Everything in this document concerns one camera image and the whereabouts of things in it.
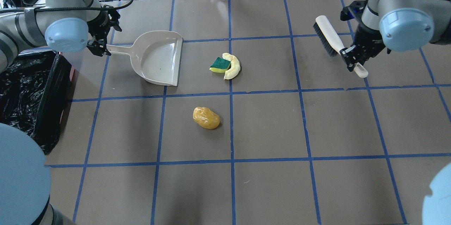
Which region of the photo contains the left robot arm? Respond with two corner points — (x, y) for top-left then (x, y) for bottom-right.
(1, 0), (122, 225)

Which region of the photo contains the yellow potato toy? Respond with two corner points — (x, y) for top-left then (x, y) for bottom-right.
(193, 107), (221, 129)

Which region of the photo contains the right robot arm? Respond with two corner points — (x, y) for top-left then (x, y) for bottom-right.
(340, 0), (450, 225)

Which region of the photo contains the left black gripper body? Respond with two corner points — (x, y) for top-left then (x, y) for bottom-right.
(87, 5), (122, 46)

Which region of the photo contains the bin with black bag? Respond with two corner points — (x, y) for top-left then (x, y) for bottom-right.
(0, 51), (72, 155)

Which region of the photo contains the beige hand brush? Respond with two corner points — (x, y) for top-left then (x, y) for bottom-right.
(313, 15), (369, 79)

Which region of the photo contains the green yellow sponge piece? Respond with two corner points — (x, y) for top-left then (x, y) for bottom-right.
(209, 57), (231, 74)

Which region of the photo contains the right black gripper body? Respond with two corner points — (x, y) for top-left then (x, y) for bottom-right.
(340, 0), (385, 65)

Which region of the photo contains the beige plastic dustpan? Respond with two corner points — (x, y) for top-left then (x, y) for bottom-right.
(107, 31), (184, 86)

